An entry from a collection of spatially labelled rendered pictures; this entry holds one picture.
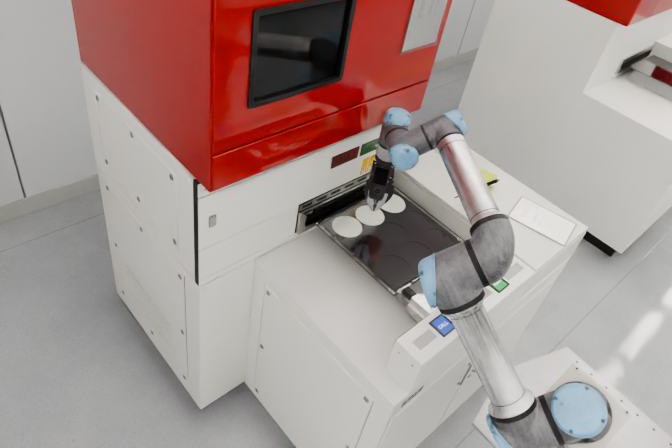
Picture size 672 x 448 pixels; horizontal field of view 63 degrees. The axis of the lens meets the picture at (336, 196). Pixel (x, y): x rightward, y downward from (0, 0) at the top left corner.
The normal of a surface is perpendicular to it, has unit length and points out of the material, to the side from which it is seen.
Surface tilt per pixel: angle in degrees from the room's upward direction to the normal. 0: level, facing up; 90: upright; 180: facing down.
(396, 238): 0
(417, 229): 0
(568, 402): 34
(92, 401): 0
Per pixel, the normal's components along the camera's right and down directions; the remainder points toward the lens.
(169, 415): 0.15, -0.75
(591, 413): -0.27, -0.41
